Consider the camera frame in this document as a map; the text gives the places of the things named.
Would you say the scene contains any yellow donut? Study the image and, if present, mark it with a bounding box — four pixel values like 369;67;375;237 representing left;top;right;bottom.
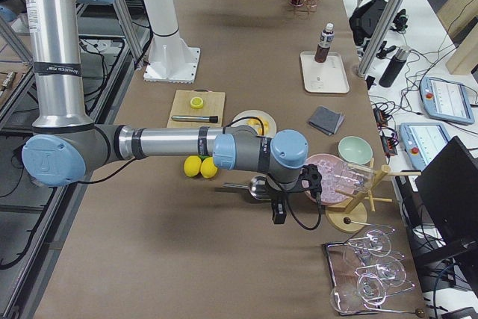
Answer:
246;117;270;136

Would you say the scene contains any right whole lemon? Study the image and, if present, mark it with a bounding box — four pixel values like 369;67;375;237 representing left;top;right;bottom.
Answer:
200;157;218;179

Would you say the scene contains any left whole lemon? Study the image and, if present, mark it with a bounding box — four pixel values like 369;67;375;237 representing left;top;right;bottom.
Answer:
183;155;202;178

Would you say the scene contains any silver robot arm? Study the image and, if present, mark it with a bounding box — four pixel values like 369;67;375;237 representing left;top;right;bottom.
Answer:
22;0;320;224

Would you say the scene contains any wine glass upper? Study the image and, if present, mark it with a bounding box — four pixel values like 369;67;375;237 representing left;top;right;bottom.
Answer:
347;226;395;258

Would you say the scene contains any lemon half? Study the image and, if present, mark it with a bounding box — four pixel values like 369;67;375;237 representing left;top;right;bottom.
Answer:
190;96;205;109

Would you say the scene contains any metal ice scoop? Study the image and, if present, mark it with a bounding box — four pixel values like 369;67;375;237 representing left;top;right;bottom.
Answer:
223;176;270;202

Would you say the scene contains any teach pendant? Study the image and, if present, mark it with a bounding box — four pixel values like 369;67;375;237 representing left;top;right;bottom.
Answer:
420;76;475;125
399;123;450;170

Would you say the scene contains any far teach pendant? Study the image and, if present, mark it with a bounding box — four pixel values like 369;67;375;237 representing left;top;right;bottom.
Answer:
420;76;475;125

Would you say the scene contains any bamboo cutting board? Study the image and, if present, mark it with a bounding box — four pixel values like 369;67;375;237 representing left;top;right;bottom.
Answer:
167;90;226;128

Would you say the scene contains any steel knife black handle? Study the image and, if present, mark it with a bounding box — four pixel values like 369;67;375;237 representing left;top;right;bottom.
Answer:
171;115;219;123

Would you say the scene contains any wine glass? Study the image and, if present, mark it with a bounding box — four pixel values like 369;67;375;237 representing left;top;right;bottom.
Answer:
355;255;406;287
329;272;416;315
347;226;395;258

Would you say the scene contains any white round plate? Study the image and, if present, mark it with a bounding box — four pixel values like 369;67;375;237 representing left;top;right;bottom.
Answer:
232;110;277;137

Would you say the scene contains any pink bowl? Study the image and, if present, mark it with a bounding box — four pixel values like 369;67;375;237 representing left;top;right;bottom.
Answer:
305;154;371;205

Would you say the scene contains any wooden glass drying tree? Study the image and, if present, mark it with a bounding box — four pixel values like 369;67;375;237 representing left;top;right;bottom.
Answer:
326;162;421;233

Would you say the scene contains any wine glass middle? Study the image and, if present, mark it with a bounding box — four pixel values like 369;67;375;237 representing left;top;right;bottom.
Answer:
355;255;406;287

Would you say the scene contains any wine glass lower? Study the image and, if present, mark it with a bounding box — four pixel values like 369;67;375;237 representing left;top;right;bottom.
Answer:
329;272;416;315

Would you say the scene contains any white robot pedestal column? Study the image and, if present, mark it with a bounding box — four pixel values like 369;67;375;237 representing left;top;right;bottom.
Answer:
143;0;200;84

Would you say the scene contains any mint green bowl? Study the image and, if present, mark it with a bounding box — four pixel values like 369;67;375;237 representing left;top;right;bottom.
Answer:
338;136;373;165

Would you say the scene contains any whole lemon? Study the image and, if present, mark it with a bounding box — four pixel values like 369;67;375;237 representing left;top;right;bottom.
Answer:
200;157;218;179
183;155;202;178

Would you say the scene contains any aluminium frame post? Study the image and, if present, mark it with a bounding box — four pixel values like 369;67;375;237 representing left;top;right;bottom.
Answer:
356;0;403;78

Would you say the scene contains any metal mirror tray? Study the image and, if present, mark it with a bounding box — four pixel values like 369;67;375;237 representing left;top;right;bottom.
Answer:
323;242;426;318

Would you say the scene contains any white rectangular tray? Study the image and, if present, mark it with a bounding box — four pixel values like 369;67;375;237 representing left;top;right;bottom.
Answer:
299;52;350;94

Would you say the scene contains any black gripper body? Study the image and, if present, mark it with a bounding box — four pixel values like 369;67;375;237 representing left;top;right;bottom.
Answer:
267;183;288;214

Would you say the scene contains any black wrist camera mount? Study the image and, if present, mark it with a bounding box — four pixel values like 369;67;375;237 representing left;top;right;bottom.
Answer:
297;164;322;199

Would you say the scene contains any black monitor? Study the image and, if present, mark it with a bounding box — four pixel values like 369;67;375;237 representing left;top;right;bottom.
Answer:
416;136;477;248

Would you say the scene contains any brown drink bottle on tray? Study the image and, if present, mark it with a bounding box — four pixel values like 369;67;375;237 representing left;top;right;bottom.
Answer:
314;23;335;64

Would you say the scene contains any black thermos bottle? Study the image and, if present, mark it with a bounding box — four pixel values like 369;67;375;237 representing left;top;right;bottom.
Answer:
379;46;412;87

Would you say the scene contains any near teach pendant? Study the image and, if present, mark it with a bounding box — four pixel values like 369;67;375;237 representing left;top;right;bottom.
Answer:
399;123;450;170

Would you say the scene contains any grey folded cloth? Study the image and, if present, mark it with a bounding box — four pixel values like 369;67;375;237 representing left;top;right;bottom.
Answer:
308;106;344;136

